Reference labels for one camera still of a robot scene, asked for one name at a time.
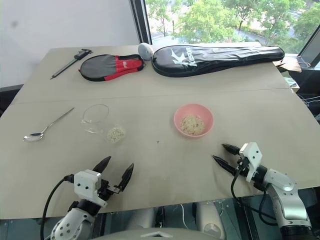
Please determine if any white rounded robot leg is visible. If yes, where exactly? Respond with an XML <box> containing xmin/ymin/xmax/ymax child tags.
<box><xmin>196</xmin><ymin>201</ymin><xmax>225</xmax><ymax>235</ymax></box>

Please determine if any clear glass cup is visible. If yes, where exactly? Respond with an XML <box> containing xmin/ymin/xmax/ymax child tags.
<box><xmin>79</xmin><ymin>103</ymin><xmax>127</xmax><ymax>144</ymax></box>

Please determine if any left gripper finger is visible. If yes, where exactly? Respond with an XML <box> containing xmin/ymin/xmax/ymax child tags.
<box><xmin>116</xmin><ymin>163</ymin><xmax>135</xmax><ymax>194</ymax></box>
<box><xmin>91</xmin><ymin>156</ymin><xmax>112</xmax><ymax>174</ymax></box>

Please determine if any pink bowl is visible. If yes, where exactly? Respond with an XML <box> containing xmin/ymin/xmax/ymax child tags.
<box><xmin>173</xmin><ymin>104</ymin><xmax>214</xmax><ymax>138</ymax></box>

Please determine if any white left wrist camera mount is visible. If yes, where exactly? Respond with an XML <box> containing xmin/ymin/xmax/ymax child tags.
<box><xmin>73</xmin><ymin>169</ymin><xmax>108</xmax><ymax>208</ymax></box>

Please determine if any black badminton racket cover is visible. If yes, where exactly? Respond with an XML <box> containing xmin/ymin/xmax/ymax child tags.
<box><xmin>151</xmin><ymin>45</ymin><xmax>286</xmax><ymax>78</ymax></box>

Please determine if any grey robot torso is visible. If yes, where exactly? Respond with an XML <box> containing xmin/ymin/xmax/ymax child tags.
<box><xmin>98</xmin><ymin>226</ymin><xmax>192</xmax><ymax>240</ymax></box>

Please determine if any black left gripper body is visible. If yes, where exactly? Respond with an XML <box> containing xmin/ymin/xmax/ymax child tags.
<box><xmin>97</xmin><ymin>178</ymin><xmax>122</xmax><ymax>202</ymax></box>

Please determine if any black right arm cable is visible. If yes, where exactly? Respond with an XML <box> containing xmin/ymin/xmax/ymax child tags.
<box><xmin>230</xmin><ymin>159</ymin><xmax>281</xmax><ymax>228</ymax></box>

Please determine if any black window frame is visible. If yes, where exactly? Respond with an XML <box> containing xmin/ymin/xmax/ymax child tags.
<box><xmin>129</xmin><ymin>0</ymin><xmax>153</xmax><ymax>48</ymax></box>

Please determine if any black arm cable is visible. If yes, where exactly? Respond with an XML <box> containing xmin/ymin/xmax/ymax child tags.
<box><xmin>230</xmin><ymin>159</ymin><xmax>281</xmax><ymax>228</ymax></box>
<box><xmin>40</xmin><ymin>174</ymin><xmax>76</xmax><ymax>240</ymax></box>

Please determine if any silver metal spoon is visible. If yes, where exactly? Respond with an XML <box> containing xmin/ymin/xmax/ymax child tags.
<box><xmin>23</xmin><ymin>107</ymin><xmax>76</xmax><ymax>143</ymax></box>

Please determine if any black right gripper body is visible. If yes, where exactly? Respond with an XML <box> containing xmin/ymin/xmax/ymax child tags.
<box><xmin>233</xmin><ymin>152</ymin><xmax>251</xmax><ymax>180</ymax></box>

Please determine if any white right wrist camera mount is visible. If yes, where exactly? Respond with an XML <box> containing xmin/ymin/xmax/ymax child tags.
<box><xmin>238</xmin><ymin>141</ymin><xmax>264</xmax><ymax>183</ymax></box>

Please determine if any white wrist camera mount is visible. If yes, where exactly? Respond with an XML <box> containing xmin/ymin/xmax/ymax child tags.
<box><xmin>238</xmin><ymin>141</ymin><xmax>264</xmax><ymax>183</ymax></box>
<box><xmin>73</xmin><ymin>169</ymin><xmax>108</xmax><ymax>208</ymax></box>

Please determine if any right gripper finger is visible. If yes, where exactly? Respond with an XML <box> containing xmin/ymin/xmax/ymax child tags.
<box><xmin>221</xmin><ymin>143</ymin><xmax>241</xmax><ymax>156</ymax></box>
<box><xmin>212</xmin><ymin>155</ymin><xmax>238</xmax><ymax>176</ymax></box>

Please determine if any red and black paddle cover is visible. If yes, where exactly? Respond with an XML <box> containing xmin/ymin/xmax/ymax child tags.
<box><xmin>78</xmin><ymin>54</ymin><xmax>146</xmax><ymax>82</ymax></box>

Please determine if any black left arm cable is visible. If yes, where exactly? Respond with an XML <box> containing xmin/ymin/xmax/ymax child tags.
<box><xmin>40</xmin><ymin>174</ymin><xmax>76</xmax><ymax>240</ymax></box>

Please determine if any brown cardboard piece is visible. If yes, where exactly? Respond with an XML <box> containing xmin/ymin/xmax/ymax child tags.
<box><xmin>273</xmin><ymin>56</ymin><xmax>304</xmax><ymax>74</ymax></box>

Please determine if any black vernier caliper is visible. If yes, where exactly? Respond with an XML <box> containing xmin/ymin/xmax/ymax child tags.
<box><xmin>49</xmin><ymin>48</ymin><xmax>93</xmax><ymax>81</ymax></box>

